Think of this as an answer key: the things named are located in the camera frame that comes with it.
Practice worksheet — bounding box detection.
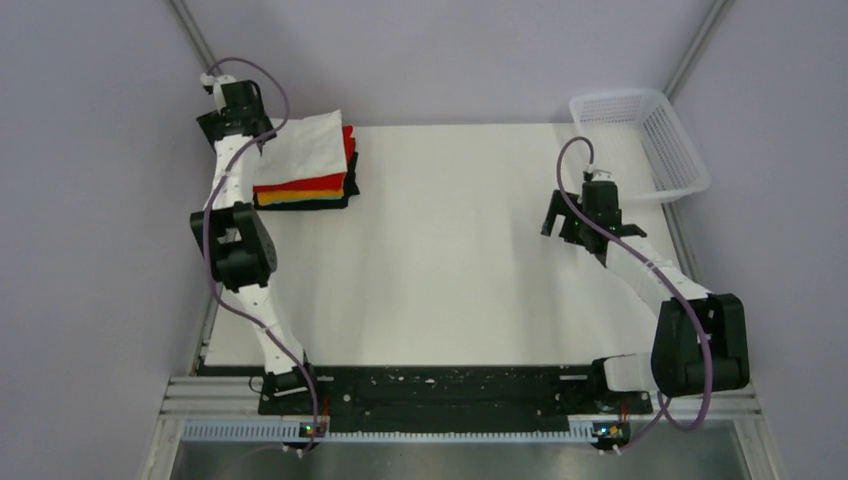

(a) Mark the white t shirt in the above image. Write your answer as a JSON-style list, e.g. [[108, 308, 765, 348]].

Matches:
[[254, 110, 347, 189]]

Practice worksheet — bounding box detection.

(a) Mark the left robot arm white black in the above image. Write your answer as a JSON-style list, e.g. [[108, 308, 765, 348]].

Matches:
[[190, 74, 321, 414]]

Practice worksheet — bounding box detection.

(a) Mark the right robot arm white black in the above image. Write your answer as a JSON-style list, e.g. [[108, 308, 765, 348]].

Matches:
[[541, 180, 750, 412]]

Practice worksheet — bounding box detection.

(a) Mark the white plastic basket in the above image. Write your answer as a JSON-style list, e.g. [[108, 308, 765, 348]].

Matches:
[[569, 88, 711, 204]]

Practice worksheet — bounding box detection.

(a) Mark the yellow folded t shirt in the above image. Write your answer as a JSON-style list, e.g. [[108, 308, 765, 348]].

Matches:
[[256, 189, 345, 206]]

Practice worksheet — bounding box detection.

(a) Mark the red folded t shirt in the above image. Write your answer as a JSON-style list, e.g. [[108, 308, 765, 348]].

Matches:
[[253, 125, 357, 193]]

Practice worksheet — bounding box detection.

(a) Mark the black folded t shirt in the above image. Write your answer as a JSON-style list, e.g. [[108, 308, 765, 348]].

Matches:
[[253, 151, 360, 211]]

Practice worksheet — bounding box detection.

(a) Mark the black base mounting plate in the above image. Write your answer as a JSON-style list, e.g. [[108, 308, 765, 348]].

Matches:
[[258, 365, 653, 434]]

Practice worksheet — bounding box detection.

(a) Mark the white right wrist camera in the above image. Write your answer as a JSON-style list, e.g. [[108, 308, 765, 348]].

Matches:
[[583, 165, 613, 182]]

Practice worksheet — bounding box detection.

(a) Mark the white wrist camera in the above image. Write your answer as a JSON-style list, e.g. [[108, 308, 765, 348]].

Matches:
[[200, 73, 237, 94], [583, 165, 613, 182]]

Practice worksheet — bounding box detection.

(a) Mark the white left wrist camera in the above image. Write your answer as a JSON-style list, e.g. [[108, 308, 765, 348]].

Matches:
[[200, 73, 237, 94]]

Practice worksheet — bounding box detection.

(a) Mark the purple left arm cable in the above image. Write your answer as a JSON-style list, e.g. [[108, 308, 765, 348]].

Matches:
[[201, 56, 321, 458]]

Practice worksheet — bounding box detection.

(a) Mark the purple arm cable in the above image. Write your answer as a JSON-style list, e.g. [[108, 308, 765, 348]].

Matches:
[[201, 56, 321, 458], [555, 136, 715, 455]]

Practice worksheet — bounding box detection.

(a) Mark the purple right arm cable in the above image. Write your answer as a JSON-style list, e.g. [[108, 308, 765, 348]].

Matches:
[[555, 136, 715, 455]]

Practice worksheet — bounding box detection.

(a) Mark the white slotted cable duct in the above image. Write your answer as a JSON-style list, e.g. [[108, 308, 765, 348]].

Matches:
[[182, 420, 625, 445]]

